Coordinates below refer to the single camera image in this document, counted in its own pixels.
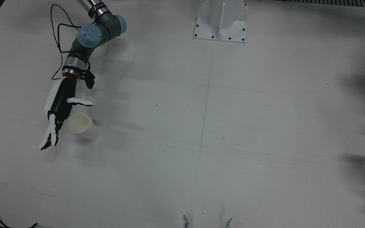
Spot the white grey right robot hand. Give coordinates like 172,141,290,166
39,77,94,151

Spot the white paper cup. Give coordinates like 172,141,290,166
67,112,101,141

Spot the ribbed grey grille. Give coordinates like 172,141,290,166
292,0,365,9

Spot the metal two-prong clamp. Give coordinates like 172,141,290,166
182,214,233,228

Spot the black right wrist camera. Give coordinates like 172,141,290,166
80,70,96,89

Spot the black cable along right arm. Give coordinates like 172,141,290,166
50,4,82,80

